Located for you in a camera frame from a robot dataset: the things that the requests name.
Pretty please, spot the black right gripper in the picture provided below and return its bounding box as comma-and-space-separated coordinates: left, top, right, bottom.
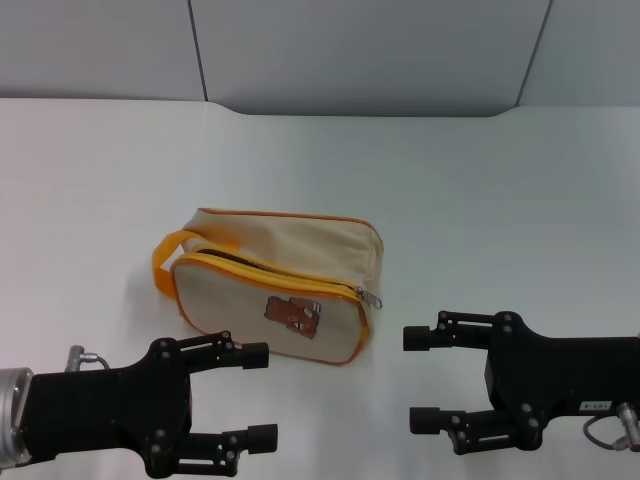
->
401, 309, 640, 456

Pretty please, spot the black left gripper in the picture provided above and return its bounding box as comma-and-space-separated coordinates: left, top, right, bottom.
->
21, 330, 279, 479

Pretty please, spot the beige bag with orange trim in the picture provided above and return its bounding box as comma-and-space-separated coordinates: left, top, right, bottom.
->
151, 207, 386, 369

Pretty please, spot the silver zipper pull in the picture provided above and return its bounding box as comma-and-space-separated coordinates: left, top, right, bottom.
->
353, 284, 384, 311

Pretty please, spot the left arm cable with plug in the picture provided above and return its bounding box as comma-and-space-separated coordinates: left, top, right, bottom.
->
67, 344, 111, 372

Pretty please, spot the arm cable with plug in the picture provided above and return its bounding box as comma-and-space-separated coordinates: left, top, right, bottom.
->
582, 401, 640, 449
67, 344, 111, 372

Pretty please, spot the right arm cable with plug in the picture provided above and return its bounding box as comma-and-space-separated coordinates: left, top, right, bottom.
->
582, 401, 640, 449

